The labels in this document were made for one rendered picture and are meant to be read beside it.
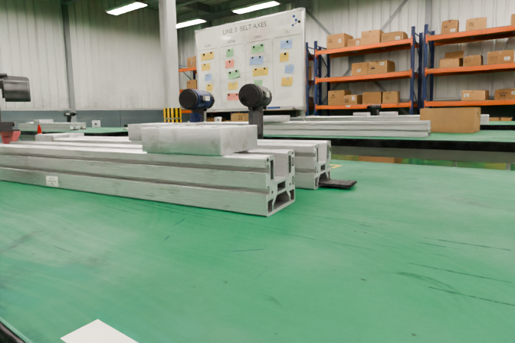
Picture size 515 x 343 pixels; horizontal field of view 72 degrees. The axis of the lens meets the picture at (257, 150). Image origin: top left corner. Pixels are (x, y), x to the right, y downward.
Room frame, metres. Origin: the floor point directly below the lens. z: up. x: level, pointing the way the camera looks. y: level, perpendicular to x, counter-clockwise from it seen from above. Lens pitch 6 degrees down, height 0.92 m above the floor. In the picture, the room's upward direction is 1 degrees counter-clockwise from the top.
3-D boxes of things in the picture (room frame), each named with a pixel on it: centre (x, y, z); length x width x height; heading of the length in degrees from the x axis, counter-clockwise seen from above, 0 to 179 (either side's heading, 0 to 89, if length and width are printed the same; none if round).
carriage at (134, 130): (0.89, 0.22, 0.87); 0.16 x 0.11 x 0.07; 61
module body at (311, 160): (0.89, 0.22, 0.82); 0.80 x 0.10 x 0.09; 61
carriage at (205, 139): (0.60, 0.10, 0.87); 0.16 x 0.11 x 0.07; 61
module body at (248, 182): (0.72, 0.31, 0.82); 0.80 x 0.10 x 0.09; 61
